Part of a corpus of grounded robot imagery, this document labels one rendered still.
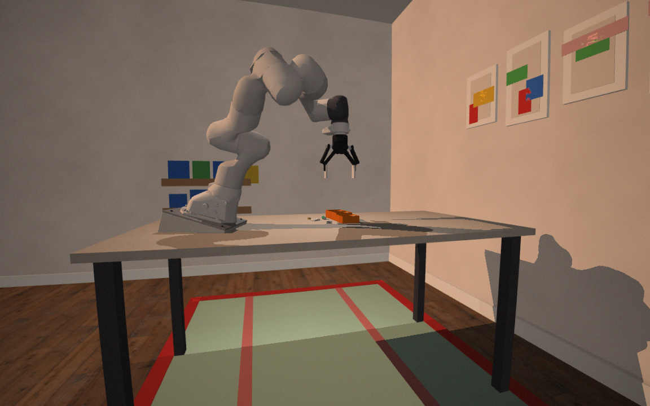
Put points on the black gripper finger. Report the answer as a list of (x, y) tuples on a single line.
[(328, 147), (353, 160)]

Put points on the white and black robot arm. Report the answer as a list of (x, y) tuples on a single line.
[(303, 79)]

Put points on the orange rack of three bins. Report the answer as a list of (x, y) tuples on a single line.
[(342, 216)]

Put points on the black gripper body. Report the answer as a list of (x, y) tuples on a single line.
[(340, 140)]

